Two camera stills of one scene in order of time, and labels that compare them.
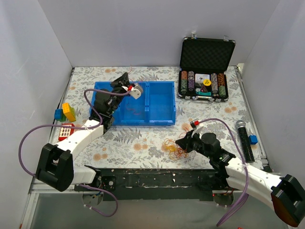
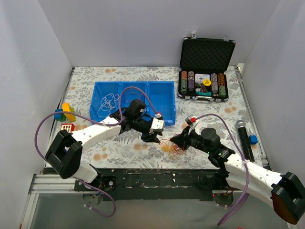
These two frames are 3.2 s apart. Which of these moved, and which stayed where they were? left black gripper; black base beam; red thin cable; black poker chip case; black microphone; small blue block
Moved: left black gripper; red thin cable
Stayed: small blue block; black microphone; black poker chip case; black base beam
